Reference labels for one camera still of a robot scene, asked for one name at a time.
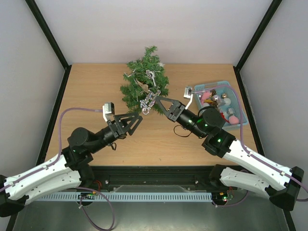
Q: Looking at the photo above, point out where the burlap bow ornament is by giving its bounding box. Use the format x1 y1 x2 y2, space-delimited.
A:
135 80 149 93

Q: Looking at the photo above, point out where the frosted pine cone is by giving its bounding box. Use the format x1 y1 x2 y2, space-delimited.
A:
210 89 217 96

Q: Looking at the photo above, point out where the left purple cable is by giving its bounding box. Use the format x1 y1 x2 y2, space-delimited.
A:
0 107 116 231

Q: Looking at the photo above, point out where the pink pompom ornament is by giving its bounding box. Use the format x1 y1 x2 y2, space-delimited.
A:
229 115 240 125

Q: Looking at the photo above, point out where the pink fluffy ornament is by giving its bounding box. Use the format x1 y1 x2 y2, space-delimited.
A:
200 91 211 105

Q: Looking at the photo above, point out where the white matte ball ornament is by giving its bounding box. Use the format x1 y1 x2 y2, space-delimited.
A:
224 98 231 106

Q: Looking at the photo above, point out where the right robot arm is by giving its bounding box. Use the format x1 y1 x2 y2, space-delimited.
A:
156 96 304 211

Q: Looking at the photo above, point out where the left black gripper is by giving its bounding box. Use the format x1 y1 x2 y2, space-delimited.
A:
90 112 143 154

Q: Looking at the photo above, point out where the light blue plastic basket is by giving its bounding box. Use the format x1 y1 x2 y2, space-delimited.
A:
194 80 240 121

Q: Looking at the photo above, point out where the light blue cable duct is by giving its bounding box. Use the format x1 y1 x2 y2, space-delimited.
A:
37 192 212 202

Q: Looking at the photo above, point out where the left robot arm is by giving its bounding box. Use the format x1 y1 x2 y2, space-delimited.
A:
0 113 142 218

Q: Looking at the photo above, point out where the black aluminium frame rail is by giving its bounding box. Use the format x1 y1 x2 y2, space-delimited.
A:
78 165 226 191

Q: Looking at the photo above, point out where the small green christmas tree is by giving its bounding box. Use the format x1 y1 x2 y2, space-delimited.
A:
120 46 169 115

